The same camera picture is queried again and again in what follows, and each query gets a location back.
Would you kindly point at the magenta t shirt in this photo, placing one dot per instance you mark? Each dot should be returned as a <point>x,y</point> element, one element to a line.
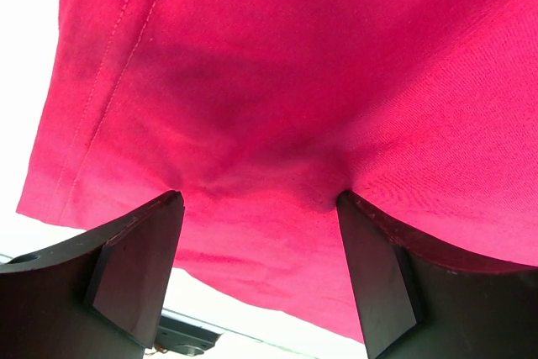
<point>261,112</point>

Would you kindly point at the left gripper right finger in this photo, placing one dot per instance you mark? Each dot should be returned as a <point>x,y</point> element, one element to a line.
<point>420,297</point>

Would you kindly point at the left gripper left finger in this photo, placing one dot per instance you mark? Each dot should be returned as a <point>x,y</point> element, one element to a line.
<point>96,295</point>

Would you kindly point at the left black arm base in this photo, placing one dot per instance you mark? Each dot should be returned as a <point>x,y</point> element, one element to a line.
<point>182,334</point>

